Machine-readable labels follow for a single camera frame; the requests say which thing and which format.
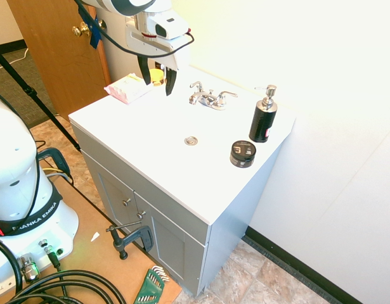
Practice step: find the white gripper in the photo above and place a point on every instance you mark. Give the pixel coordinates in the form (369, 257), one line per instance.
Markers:
(150, 44)

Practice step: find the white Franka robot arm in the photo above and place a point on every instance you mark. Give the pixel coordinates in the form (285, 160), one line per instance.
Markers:
(14, 177)

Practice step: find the yellow round container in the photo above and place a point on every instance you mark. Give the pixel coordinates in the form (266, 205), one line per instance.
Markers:
(156, 77)

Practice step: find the pink wipes packet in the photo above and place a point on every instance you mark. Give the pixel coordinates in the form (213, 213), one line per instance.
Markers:
(128, 88)

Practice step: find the chrome sink faucet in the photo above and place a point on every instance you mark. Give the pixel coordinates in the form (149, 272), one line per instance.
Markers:
(202, 98)

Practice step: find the white sink top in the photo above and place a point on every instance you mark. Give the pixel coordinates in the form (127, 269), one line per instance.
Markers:
(179, 133)

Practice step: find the chrome sink drain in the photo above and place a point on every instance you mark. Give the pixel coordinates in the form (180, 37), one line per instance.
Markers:
(191, 140)

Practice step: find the blue tape strip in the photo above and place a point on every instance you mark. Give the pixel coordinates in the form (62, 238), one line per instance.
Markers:
(94, 31)

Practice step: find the brass door knob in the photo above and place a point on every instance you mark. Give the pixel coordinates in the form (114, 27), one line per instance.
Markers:
(81, 30)

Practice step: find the wooden door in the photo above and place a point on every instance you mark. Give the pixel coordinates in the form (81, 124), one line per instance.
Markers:
(58, 54)

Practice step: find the black soap dispenser bottle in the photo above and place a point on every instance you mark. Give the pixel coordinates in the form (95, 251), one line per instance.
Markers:
(262, 118)

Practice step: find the black round jar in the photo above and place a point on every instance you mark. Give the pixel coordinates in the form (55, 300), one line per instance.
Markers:
(243, 154)

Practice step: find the black tripod leg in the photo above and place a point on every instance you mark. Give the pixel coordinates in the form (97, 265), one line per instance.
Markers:
(33, 95)

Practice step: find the grey vanity cabinet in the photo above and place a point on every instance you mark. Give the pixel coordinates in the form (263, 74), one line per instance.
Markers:
(144, 202)

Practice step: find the metal cabinet knob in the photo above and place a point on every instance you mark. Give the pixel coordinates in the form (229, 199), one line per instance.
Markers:
(127, 201)
(141, 215)

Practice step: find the black c-clamp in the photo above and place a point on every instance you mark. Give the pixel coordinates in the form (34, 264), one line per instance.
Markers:
(131, 239)

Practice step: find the brown mounting board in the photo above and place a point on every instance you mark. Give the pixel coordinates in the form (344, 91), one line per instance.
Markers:
(109, 253)

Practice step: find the green hex key set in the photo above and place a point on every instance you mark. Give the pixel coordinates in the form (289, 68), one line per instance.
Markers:
(152, 283)

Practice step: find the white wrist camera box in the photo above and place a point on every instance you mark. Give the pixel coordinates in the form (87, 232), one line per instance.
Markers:
(167, 27)

